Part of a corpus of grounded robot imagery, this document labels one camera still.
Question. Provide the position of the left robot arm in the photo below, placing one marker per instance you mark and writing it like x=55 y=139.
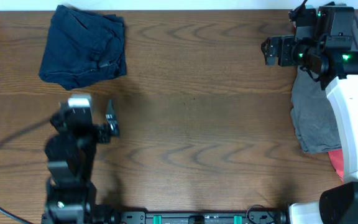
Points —
x=71 y=195

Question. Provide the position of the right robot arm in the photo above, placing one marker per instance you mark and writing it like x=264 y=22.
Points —
x=337 y=73

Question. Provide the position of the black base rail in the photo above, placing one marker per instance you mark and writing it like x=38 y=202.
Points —
x=254 y=215

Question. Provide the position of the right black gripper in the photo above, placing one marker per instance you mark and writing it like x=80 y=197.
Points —
x=270 y=54

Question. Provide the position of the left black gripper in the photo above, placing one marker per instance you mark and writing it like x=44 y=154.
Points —
x=102 y=130

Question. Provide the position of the coral red garment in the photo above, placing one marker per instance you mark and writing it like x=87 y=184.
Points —
x=337 y=161

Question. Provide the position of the grey shorts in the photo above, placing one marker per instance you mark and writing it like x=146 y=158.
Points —
x=312 y=116

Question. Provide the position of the dark blue shorts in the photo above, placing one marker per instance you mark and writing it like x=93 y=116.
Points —
x=79 y=49

